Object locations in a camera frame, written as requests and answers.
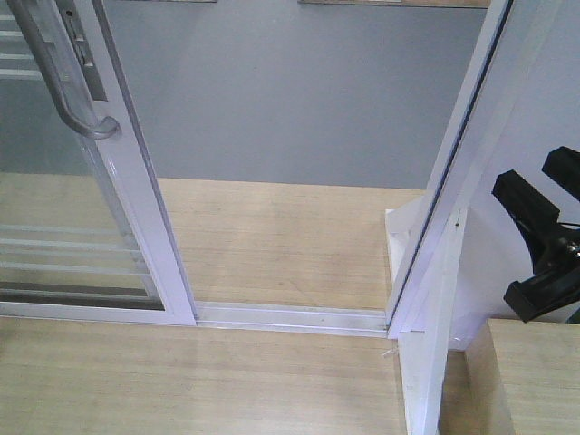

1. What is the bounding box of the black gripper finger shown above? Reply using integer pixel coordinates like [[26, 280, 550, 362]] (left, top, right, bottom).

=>
[[542, 147, 580, 200], [492, 170, 560, 231]]

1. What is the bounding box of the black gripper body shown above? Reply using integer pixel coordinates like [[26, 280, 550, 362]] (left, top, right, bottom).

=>
[[504, 223, 579, 323]]

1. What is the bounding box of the grey metal door handle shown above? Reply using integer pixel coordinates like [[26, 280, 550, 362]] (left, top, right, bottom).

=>
[[7, 1, 121, 140]]

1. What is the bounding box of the white framed sliding glass door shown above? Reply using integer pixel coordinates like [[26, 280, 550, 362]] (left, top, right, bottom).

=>
[[1, 1, 197, 325]]

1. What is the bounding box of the aluminium sliding door track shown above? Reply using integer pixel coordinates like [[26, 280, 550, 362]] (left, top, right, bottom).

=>
[[197, 301, 388, 338]]

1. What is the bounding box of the metal door lock plate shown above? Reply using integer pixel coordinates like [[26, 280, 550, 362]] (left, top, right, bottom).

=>
[[56, 0, 108, 102]]

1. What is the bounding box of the light wooden box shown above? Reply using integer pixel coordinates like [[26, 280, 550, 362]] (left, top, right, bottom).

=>
[[466, 319, 579, 434]]

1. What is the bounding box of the light wooden base platform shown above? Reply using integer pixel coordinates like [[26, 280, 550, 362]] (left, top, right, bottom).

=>
[[0, 171, 477, 435]]

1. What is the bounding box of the white wall panel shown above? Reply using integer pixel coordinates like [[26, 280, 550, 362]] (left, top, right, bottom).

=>
[[450, 1, 579, 350]]

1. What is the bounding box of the white door frame post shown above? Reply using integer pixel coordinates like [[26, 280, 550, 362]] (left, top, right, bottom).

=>
[[385, 1, 562, 340]]

